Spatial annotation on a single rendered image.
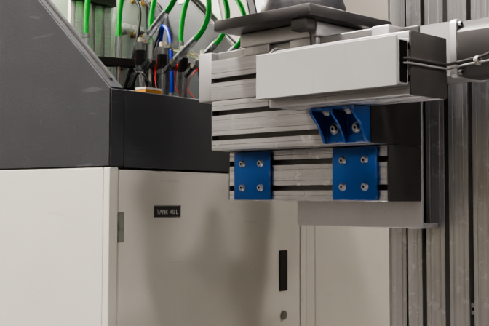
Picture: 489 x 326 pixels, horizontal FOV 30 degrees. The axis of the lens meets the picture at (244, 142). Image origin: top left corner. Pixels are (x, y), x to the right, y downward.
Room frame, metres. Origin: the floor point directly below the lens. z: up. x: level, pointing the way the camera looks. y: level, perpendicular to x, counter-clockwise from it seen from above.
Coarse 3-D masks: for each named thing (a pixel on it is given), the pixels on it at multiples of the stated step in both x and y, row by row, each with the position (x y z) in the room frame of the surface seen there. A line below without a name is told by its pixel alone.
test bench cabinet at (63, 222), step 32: (0, 192) 2.03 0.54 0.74; (32, 192) 1.96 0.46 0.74; (64, 192) 1.90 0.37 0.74; (96, 192) 1.84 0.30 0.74; (0, 224) 2.03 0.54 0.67; (32, 224) 1.96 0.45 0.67; (64, 224) 1.90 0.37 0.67; (96, 224) 1.84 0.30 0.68; (0, 256) 2.03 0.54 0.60; (32, 256) 1.96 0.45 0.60; (64, 256) 1.90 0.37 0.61; (96, 256) 1.84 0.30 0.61; (0, 288) 2.03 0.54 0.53; (32, 288) 1.96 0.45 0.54; (64, 288) 1.90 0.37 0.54; (96, 288) 1.84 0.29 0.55; (0, 320) 2.02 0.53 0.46; (32, 320) 1.96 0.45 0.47; (64, 320) 1.90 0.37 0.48; (96, 320) 1.84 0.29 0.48
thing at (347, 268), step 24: (216, 0) 2.56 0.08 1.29; (312, 240) 2.39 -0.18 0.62; (336, 240) 2.48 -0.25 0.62; (360, 240) 2.58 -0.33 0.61; (384, 240) 2.69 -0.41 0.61; (312, 264) 2.39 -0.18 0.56; (336, 264) 2.48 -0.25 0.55; (360, 264) 2.58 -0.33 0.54; (384, 264) 2.69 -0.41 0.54; (312, 288) 2.39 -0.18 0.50; (336, 288) 2.48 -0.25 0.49; (360, 288) 2.58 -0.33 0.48; (384, 288) 2.69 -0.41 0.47; (312, 312) 2.39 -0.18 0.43; (336, 312) 2.48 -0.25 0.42; (360, 312) 2.58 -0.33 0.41; (384, 312) 2.69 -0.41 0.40
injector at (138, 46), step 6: (138, 42) 2.24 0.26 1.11; (138, 48) 2.24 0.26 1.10; (144, 48) 2.24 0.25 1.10; (138, 54) 2.24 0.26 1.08; (144, 54) 2.24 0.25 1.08; (138, 60) 2.24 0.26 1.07; (144, 60) 2.24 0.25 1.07; (150, 60) 2.23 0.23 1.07; (138, 66) 2.24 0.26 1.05; (144, 66) 2.24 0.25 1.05; (138, 78) 2.24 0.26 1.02; (138, 84) 2.24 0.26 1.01
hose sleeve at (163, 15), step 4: (164, 12) 2.14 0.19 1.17; (160, 16) 2.15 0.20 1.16; (164, 16) 2.14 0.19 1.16; (156, 20) 2.16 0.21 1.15; (160, 20) 2.15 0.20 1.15; (152, 24) 2.17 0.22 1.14; (156, 24) 2.16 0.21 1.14; (160, 24) 2.16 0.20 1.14; (148, 28) 2.18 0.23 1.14; (152, 28) 2.17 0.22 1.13; (156, 28) 2.17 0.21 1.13; (148, 32) 2.18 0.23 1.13; (152, 32) 2.18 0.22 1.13
